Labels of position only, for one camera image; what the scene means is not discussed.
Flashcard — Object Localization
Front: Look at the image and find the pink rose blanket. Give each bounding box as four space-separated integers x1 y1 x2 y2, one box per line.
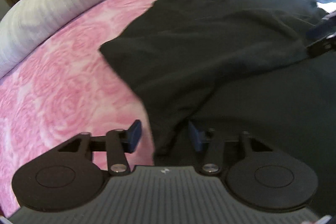
1 0 155 217

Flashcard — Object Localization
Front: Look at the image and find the black t-shirt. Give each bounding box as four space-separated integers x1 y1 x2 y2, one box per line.
100 0 335 214

